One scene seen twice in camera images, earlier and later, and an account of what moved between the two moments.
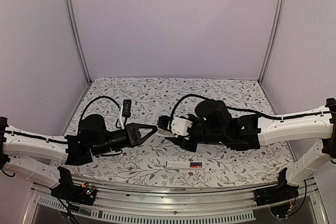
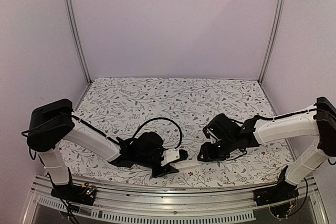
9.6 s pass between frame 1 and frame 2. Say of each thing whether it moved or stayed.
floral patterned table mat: stayed
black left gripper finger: moved
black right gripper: moved
